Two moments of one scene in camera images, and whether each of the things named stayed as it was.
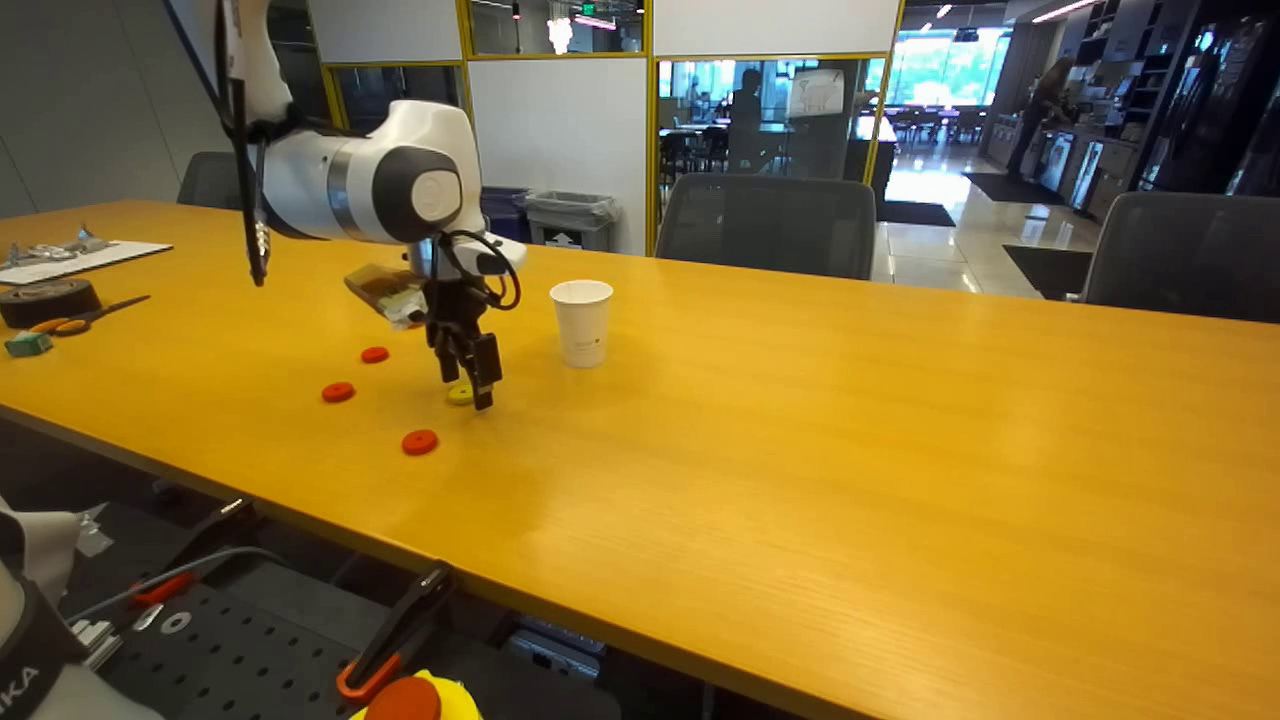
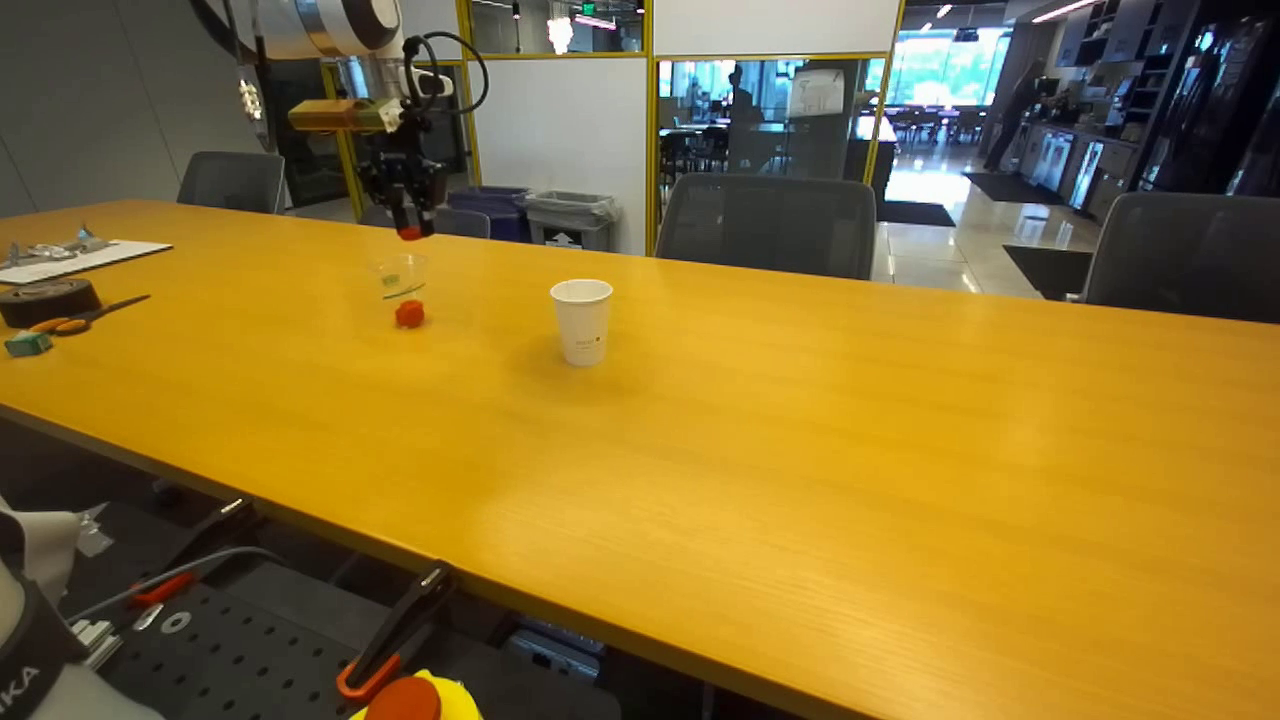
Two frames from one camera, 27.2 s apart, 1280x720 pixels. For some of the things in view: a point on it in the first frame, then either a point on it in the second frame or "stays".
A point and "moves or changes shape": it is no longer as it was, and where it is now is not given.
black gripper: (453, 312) -> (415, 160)
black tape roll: (34, 307) stays
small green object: (31, 345) stays
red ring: (372, 352) moves or changes shape
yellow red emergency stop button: (417, 697) stays
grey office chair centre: (783, 223) stays
